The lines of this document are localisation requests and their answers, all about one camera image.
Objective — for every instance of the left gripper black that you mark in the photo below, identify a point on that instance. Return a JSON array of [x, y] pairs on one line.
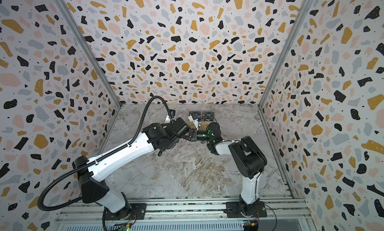
[[165, 128]]

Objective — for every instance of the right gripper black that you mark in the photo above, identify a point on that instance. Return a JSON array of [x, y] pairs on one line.
[[199, 134]]

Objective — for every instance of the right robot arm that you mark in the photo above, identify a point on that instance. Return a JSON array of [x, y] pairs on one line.
[[249, 159]]

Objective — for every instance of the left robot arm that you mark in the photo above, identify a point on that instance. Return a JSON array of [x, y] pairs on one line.
[[92, 179]]

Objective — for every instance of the gold VIP card right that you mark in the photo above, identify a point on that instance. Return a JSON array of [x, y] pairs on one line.
[[205, 124]]

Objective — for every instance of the clear acrylic card display stand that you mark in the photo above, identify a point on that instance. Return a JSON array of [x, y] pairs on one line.
[[200, 120]]

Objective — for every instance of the black VIP card right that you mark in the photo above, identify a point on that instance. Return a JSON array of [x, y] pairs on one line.
[[208, 116]]

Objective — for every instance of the black vip card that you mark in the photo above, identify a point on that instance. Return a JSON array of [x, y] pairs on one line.
[[196, 115], [208, 116]]

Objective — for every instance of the black VIP card left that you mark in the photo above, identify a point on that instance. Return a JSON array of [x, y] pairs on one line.
[[196, 115]]

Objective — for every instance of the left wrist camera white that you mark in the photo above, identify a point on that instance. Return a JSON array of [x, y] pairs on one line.
[[170, 117]]

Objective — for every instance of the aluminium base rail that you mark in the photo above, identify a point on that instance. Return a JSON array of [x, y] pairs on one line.
[[215, 214]]

